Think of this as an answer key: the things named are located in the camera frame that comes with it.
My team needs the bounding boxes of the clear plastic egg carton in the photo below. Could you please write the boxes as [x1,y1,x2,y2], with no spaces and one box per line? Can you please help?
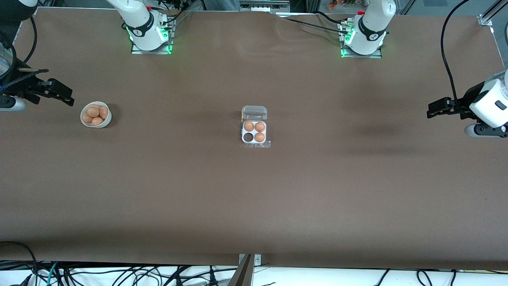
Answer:
[241,105,272,149]

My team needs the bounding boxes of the white round bowl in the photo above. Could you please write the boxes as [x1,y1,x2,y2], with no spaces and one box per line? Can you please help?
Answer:
[81,101,112,128]

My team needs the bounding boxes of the orange toy items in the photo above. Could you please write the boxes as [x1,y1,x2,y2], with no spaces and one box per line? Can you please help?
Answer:
[327,0,360,12]

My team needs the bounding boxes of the grey metal equipment rack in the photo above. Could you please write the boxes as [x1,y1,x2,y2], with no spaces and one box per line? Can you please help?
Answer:
[240,0,290,12]

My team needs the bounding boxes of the white sheet under table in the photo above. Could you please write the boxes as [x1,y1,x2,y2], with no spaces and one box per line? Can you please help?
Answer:
[0,260,508,286]

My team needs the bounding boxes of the dark grey metal bar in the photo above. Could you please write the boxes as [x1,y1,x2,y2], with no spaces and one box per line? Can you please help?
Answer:
[228,254,254,286]

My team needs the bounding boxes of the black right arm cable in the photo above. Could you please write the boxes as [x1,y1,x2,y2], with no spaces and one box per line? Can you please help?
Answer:
[22,16,38,64]

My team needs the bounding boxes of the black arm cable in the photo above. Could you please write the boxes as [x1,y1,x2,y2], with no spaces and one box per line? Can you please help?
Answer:
[22,16,38,64]
[441,0,471,114]

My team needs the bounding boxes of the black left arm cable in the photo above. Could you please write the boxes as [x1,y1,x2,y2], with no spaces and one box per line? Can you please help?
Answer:
[441,0,471,114]

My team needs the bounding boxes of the aluminium frame profile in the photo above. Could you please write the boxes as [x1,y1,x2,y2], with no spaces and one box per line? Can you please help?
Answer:
[477,0,508,27]

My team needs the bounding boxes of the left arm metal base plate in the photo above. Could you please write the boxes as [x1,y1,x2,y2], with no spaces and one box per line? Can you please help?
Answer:
[341,20,383,59]

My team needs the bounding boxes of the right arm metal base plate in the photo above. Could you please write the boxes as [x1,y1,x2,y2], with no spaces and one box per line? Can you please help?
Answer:
[131,18,175,55]

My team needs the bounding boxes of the black cable on table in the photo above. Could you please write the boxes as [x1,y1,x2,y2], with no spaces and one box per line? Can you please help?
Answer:
[274,11,350,33]

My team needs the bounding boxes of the black looped cable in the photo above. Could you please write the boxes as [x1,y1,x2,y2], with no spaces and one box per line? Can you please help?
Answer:
[0,241,38,278]

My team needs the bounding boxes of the teal cable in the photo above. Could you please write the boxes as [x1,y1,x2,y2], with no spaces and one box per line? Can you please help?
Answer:
[47,261,59,286]

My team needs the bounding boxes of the small metal bracket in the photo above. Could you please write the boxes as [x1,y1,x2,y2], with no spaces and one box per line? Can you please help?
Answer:
[238,253,262,266]

